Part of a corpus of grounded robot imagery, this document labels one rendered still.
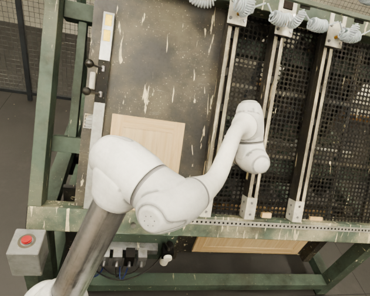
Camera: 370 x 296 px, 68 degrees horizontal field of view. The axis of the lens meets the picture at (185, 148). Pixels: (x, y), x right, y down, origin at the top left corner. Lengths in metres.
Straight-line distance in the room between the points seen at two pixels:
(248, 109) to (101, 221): 0.66
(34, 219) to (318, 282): 2.11
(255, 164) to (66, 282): 0.73
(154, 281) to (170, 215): 1.53
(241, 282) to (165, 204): 1.76
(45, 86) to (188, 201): 0.99
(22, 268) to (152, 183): 0.93
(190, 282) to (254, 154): 1.31
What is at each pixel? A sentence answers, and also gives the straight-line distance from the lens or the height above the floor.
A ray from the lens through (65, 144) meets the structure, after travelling 1.51.
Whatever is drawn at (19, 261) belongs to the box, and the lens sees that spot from 1.40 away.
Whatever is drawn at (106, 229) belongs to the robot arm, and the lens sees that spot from 0.80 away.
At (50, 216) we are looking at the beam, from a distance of 1.52.
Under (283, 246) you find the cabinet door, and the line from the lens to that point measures 2.43.
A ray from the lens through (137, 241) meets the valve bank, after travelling 1.57.
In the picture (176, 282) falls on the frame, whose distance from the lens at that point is 2.14.
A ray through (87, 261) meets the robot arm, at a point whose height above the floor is 1.30.
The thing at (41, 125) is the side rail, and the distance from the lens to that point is 1.44.
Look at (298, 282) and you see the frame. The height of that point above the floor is 0.18.
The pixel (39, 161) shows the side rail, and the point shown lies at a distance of 1.46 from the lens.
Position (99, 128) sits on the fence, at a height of 1.25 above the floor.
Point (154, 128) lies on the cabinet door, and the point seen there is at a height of 1.26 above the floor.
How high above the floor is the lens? 2.07
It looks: 37 degrees down
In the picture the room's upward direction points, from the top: 17 degrees clockwise
